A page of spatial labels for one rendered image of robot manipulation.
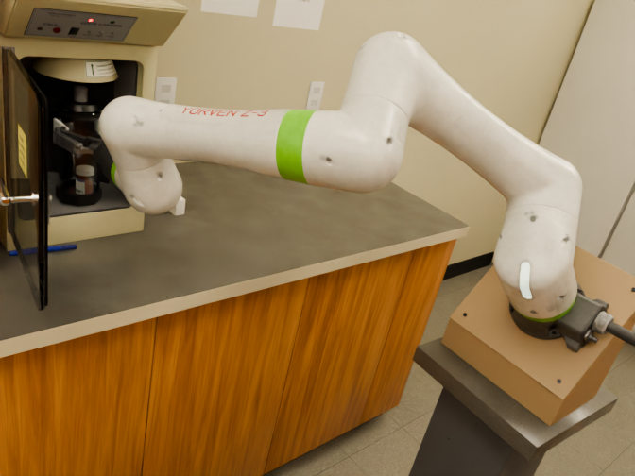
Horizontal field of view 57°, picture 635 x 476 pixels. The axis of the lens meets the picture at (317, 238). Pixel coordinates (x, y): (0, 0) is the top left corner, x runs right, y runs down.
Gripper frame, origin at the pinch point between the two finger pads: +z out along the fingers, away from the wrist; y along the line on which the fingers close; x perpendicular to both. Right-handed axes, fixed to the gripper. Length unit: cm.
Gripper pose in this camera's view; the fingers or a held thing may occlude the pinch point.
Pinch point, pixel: (80, 127)
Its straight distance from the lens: 146.3
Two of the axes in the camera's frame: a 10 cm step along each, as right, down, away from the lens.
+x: -2.0, 8.8, 4.3
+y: -7.3, 1.6, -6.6
